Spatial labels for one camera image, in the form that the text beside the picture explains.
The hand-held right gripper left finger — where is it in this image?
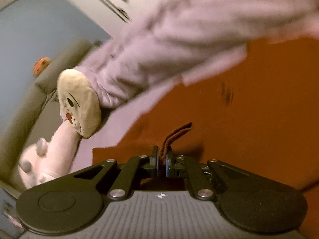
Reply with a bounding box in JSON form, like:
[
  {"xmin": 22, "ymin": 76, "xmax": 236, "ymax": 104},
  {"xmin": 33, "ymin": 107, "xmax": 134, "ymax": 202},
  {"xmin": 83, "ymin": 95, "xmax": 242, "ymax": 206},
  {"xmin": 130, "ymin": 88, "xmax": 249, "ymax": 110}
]
[{"xmin": 73, "ymin": 146, "xmax": 160, "ymax": 202}]

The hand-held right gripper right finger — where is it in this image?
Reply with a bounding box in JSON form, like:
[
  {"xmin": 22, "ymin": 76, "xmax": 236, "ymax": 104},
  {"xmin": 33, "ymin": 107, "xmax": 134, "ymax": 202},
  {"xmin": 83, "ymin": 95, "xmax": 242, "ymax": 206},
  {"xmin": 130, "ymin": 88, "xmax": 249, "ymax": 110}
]
[{"xmin": 164, "ymin": 147, "xmax": 250, "ymax": 202}]

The rust brown knit garment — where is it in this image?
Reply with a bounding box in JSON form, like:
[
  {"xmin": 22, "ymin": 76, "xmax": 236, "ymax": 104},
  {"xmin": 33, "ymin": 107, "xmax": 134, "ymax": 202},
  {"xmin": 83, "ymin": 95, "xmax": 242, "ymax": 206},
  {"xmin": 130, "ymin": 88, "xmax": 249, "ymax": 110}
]
[{"xmin": 92, "ymin": 36, "xmax": 319, "ymax": 229}]

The pink plush toy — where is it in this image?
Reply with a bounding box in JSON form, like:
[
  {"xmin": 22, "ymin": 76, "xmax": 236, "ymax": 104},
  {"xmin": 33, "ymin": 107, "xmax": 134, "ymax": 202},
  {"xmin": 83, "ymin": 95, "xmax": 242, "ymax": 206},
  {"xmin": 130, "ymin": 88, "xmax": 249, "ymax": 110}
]
[{"xmin": 19, "ymin": 123, "xmax": 81, "ymax": 190}]

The lilac fleece blanket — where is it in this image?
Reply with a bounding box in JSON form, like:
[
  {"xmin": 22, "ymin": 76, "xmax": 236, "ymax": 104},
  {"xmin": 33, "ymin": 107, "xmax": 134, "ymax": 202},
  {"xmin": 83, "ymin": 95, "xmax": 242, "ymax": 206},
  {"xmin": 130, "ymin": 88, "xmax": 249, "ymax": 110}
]
[{"xmin": 75, "ymin": 0, "xmax": 319, "ymax": 110}]

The orange round toy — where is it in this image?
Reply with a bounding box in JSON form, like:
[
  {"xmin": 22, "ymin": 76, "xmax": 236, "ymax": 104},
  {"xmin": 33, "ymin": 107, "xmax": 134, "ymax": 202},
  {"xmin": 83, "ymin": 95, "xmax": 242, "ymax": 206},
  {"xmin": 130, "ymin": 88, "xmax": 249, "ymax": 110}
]
[{"xmin": 33, "ymin": 57, "xmax": 51, "ymax": 76}]

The metal wardrobe handle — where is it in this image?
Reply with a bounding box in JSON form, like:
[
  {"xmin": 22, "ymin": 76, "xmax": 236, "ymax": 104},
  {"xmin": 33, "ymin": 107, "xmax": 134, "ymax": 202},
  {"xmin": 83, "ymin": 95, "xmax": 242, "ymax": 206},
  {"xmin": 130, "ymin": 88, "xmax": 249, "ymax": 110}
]
[{"xmin": 95, "ymin": 0, "xmax": 131, "ymax": 22}]

